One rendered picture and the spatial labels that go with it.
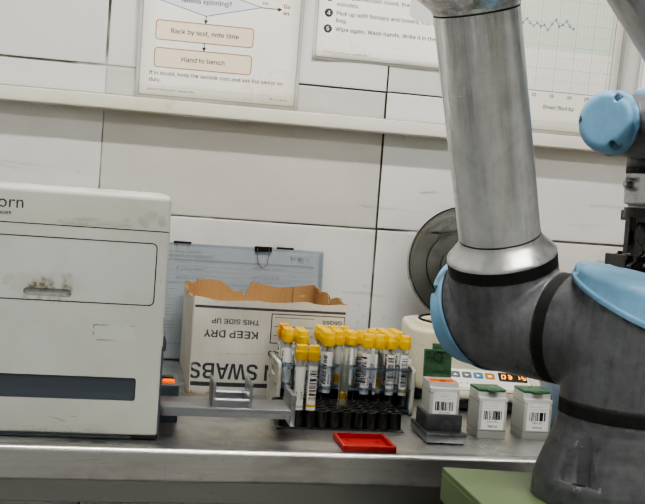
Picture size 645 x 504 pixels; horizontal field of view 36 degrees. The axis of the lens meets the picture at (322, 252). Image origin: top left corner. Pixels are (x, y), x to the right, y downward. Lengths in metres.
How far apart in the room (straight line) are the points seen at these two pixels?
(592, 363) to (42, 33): 1.22
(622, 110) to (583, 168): 0.84
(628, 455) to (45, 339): 0.67
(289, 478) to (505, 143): 0.50
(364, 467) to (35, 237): 0.48
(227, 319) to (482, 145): 0.66
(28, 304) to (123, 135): 0.69
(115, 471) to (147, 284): 0.22
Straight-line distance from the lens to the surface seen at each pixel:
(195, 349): 1.54
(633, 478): 1.00
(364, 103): 1.92
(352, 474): 1.26
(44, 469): 1.24
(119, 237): 1.23
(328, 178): 1.90
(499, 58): 0.99
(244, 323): 1.54
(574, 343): 1.00
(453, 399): 1.36
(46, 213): 1.23
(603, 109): 1.24
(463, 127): 1.01
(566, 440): 1.01
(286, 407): 1.30
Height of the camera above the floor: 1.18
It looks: 3 degrees down
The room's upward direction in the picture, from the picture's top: 4 degrees clockwise
